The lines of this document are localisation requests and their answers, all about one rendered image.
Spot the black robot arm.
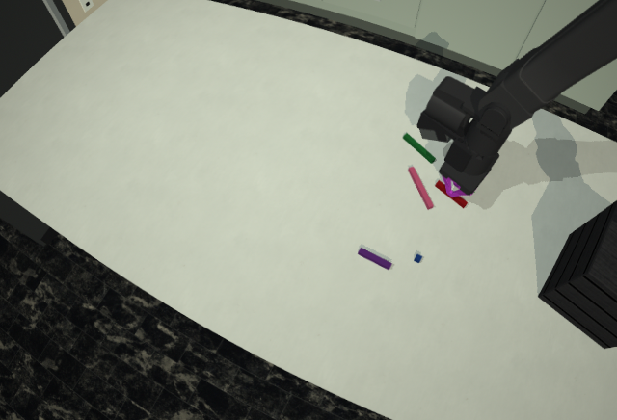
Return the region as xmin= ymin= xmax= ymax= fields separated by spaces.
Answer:
xmin=417 ymin=0 xmax=617 ymax=172

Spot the dark red rod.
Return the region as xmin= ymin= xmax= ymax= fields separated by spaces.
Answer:
xmin=435 ymin=180 xmax=468 ymax=208

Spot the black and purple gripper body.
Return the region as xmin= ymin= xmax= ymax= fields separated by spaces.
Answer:
xmin=439 ymin=135 xmax=499 ymax=195

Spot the purple rod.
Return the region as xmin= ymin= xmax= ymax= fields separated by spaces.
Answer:
xmin=358 ymin=248 xmax=392 ymax=270

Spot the green rod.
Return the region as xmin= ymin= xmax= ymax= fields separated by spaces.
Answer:
xmin=403 ymin=133 xmax=436 ymax=164

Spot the pink rod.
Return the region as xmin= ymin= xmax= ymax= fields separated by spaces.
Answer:
xmin=408 ymin=167 xmax=434 ymax=210

